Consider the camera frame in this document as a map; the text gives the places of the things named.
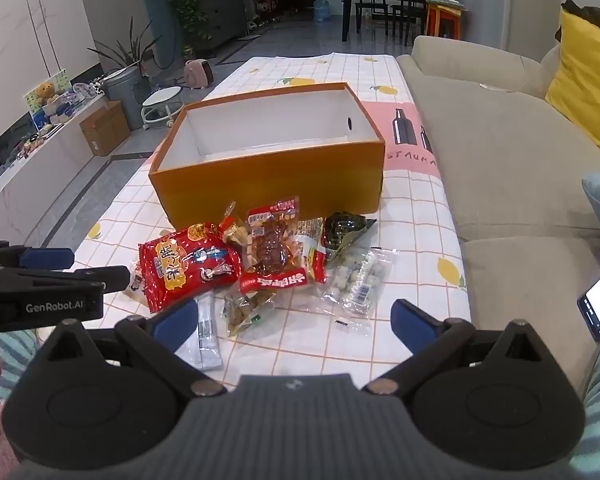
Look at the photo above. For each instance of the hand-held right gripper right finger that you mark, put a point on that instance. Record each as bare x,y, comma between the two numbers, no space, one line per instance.
410,319

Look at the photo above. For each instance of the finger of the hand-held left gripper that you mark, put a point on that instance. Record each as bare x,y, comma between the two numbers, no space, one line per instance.
45,258
97,278

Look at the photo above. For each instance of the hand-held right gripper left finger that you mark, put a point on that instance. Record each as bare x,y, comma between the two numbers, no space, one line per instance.
177,321

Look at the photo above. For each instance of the silver stick sachet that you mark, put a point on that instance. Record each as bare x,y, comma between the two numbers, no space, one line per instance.
207,330

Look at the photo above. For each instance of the large red snack packet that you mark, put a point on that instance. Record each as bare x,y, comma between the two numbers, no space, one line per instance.
190,265

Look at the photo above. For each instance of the clear packet of white candies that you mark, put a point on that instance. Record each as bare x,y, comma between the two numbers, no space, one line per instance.
360,280

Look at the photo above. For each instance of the clear packet of brown snack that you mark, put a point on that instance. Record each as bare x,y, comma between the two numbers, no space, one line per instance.
245,312

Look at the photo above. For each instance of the clear packet of brown sticks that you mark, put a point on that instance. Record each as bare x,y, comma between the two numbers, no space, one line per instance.
237,235

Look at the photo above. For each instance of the dark green seaweed packet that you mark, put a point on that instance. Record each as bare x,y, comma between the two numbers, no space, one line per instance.
342,232

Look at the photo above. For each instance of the red dried meat packet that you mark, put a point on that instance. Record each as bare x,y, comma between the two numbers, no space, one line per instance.
272,255

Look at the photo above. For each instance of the orange cardboard box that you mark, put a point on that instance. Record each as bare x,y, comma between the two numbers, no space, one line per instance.
280,180

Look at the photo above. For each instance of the white snack packet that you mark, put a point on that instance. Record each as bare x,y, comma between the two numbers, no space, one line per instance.
137,285

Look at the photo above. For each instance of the white television cabinet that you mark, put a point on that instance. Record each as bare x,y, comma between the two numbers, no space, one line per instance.
30,180

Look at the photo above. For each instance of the checked lemon print tablecloth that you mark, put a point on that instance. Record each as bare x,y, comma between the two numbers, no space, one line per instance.
305,342

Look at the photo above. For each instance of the cluster of small toys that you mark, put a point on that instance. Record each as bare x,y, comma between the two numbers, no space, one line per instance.
30,144

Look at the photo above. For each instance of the brown cardboard box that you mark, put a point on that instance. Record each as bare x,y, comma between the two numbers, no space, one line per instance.
102,127

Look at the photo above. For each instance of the teddy bear picture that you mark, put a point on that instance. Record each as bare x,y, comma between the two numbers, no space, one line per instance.
47,92

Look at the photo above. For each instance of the grey metal bin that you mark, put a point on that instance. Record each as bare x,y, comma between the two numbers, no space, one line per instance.
125,95

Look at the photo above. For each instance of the beige sofa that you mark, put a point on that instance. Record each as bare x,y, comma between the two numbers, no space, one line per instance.
505,160

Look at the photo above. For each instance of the white round stool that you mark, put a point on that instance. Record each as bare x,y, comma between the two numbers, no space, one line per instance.
161,97

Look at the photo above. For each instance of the spiky potted plant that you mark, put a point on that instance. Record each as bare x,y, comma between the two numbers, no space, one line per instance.
130,55

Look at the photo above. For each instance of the dark grey dresser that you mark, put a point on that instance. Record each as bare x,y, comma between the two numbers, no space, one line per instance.
222,10

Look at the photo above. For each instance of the orange stool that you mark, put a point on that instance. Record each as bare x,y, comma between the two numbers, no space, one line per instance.
445,22

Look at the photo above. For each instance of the yellow cushion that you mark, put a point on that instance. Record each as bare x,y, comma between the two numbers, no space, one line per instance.
590,80

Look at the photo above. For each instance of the blue water bottle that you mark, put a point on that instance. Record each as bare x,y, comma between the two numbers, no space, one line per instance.
321,10

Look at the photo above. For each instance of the dark cushion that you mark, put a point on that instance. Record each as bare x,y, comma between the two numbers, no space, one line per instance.
595,12

